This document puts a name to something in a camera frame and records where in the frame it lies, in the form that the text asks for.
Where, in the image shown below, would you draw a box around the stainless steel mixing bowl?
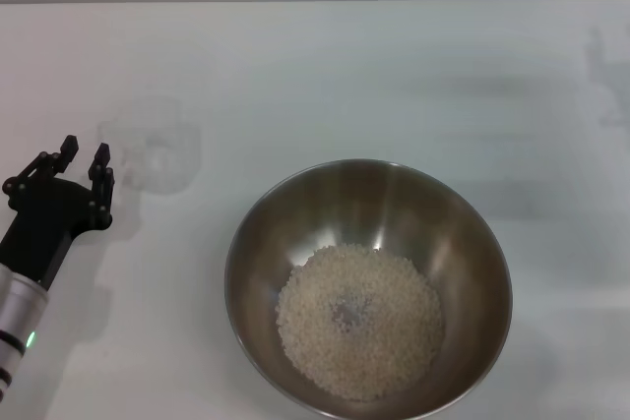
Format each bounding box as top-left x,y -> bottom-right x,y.
223,158 -> 514,420

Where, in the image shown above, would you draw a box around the clear plastic measuring cup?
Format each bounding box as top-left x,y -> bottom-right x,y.
96,93 -> 204,194

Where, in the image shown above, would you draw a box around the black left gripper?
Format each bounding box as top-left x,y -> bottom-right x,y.
0,134 -> 116,292

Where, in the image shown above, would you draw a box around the white rice grains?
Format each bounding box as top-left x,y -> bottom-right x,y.
275,243 -> 447,390

